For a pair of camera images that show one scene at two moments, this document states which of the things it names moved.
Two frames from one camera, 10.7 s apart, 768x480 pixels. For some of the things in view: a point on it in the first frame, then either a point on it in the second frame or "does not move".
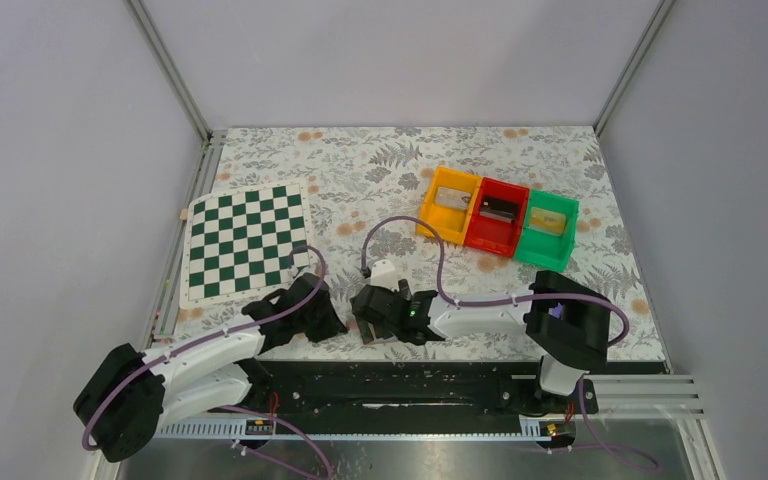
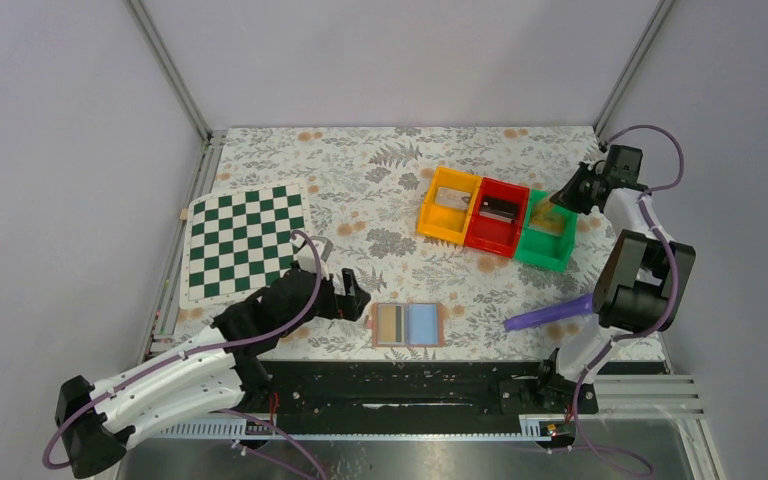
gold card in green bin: [547, 222] does not move
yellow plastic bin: [449, 204] does not move
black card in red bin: [499, 209] does not move
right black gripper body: [371, 315] -> [579, 189]
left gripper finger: [333, 322] -> [349, 306]
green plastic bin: [546, 248] does not move
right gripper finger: [365, 328] -> [581, 192]
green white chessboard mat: [240, 237] does not move
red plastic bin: [494, 235] does not move
